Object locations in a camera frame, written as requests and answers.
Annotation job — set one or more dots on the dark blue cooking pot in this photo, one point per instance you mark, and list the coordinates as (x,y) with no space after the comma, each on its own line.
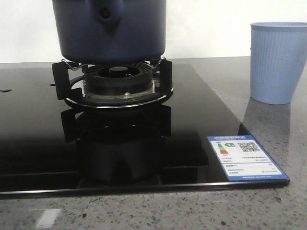
(110,31)

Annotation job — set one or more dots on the black glass stove top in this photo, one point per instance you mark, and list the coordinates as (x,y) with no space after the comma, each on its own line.
(47,148)

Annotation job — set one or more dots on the blue energy label sticker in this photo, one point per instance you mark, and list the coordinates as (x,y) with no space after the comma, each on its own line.
(244,159)

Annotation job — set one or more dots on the light blue ribbed cup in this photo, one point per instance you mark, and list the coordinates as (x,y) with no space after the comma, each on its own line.
(278,57)

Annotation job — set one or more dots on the black gas burner head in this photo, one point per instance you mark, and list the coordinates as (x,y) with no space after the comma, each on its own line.
(116,80)

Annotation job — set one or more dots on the black pot support grate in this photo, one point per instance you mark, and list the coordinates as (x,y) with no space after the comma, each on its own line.
(69,77)

